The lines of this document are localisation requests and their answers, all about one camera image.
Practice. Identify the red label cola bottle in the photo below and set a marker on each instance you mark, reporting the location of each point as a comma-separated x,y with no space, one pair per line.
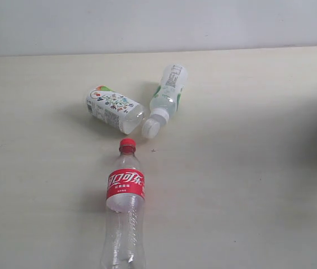
125,198

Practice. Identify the white capped green label bottle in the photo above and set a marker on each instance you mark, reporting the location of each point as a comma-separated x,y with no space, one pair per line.
165,100

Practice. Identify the white floral label bottle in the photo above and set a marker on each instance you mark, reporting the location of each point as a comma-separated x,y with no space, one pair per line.
115,109

